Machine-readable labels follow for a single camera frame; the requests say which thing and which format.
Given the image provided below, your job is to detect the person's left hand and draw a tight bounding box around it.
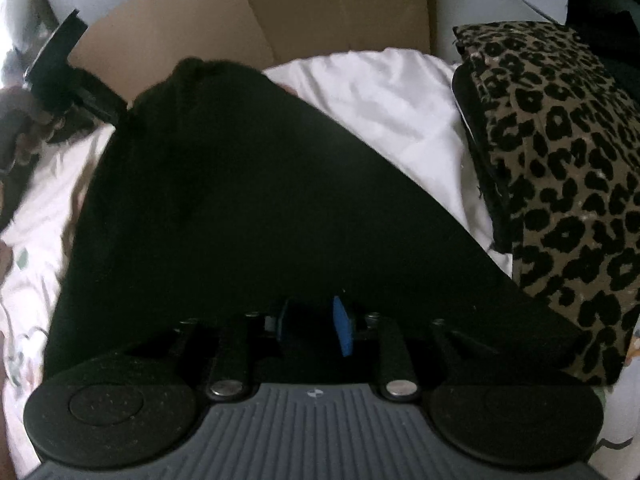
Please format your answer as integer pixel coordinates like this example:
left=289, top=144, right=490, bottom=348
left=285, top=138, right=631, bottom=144
left=1, top=86, right=64, bottom=179

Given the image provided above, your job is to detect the white printed bed sheet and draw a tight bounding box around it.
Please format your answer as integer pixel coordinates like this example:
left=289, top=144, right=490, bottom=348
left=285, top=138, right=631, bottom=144
left=0, top=46, right=640, bottom=480

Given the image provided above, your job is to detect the leopard print storage bag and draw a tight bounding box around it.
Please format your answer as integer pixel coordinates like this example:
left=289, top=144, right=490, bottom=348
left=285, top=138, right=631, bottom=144
left=454, top=21, right=639, bottom=386

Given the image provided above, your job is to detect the brown cardboard box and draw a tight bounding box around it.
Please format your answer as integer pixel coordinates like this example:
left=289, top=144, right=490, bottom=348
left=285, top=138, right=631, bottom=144
left=70, top=0, right=431, bottom=101

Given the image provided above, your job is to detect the black knit sweater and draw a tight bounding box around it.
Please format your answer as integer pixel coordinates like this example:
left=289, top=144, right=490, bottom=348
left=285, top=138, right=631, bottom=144
left=43, top=58, right=588, bottom=381

